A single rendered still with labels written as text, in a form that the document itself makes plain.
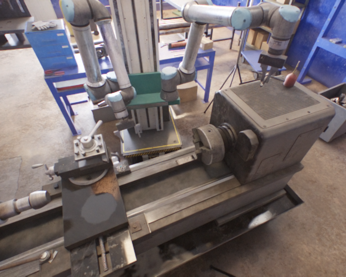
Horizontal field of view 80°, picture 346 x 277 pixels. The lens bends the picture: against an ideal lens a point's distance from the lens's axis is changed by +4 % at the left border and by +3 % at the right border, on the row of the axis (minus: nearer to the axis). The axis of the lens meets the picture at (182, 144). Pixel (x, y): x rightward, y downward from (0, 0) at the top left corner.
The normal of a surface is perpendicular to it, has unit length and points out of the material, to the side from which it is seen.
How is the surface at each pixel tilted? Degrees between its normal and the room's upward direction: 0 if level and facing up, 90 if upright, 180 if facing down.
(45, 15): 90
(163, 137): 0
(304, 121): 45
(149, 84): 90
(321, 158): 0
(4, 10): 90
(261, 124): 0
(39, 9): 90
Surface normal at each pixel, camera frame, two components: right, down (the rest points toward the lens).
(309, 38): -0.91, 0.28
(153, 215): 0.03, -0.68
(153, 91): 0.23, 0.71
